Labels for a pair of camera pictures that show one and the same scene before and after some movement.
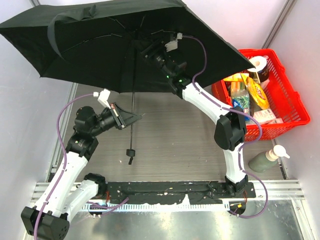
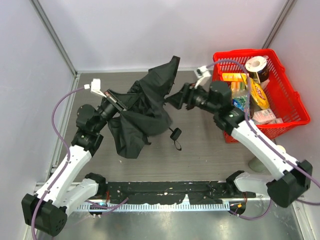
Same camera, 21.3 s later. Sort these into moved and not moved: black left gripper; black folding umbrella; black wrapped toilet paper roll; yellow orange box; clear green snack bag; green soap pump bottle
Moved: black folding umbrella; black left gripper
Not moved: black wrapped toilet paper roll; yellow orange box; green soap pump bottle; clear green snack bag
